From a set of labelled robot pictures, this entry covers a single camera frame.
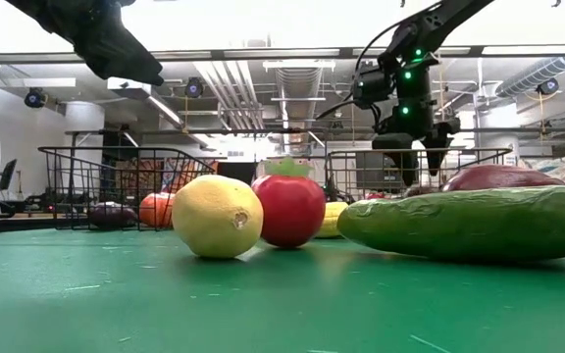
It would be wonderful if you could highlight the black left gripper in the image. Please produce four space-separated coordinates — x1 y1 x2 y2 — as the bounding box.
5 0 165 85

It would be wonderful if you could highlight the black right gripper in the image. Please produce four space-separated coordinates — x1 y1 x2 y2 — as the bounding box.
373 97 462 187

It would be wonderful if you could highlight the dark red fruit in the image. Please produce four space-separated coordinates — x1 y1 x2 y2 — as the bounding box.
441 164 565 193

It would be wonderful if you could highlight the yellow banana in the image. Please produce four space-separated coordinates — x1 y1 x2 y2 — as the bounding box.
316 200 350 240

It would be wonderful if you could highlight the red tomato with green leaves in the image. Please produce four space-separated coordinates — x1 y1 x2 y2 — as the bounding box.
251 157 327 249

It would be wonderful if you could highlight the orange-red tomato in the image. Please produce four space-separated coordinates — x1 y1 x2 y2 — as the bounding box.
138 191 177 229

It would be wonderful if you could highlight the purple eggplant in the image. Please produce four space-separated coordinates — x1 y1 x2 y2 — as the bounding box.
87 200 139 230

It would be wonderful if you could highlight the pale yellow lemon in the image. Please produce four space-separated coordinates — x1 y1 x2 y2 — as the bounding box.
171 174 265 260

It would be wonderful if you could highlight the green cucumber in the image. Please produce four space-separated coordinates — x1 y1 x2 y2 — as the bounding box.
335 184 565 262

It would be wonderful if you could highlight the black monitor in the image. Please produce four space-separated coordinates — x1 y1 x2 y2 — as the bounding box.
0 159 18 191

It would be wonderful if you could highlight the green table mat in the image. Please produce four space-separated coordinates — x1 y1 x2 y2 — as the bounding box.
0 227 565 353

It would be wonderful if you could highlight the copper wire basket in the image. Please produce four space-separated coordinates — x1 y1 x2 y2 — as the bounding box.
324 148 514 202

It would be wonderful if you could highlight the black ceiling-hung camera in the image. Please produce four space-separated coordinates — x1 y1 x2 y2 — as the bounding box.
537 76 561 97
183 76 205 99
23 87 47 109

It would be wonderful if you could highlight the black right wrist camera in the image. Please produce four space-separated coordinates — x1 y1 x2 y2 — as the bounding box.
352 66 396 110

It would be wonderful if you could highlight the black wire basket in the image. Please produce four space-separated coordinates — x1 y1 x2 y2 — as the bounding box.
37 145 217 232

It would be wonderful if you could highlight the silver ventilation duct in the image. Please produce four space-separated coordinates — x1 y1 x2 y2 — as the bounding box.
275 67 323 148
495 56 565 99

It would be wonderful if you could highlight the black overhead frame beam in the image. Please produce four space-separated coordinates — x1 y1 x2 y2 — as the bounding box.
0 45 565 65

